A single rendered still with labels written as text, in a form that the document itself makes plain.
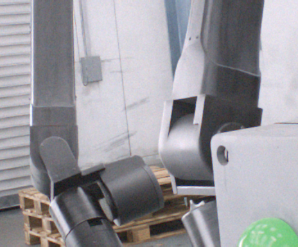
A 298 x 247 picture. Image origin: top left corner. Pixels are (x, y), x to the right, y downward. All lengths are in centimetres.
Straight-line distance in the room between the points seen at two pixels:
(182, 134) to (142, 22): 842
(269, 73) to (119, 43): 164
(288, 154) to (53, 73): 76
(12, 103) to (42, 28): 724
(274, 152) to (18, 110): 805
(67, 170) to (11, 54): 736
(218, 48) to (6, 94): 763
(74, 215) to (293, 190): 67
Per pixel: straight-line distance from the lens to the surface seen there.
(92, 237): 94
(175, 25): 925
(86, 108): 871
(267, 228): 31
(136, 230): 615
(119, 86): 890
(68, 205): 96
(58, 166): 97
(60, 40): 107
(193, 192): 70
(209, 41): 68
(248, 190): 32
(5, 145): 830
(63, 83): 104
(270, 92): 850
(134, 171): 99
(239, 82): 68
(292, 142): 30
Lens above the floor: 136
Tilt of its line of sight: 3 degrees down
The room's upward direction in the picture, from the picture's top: 6 degrees counter-clockwise
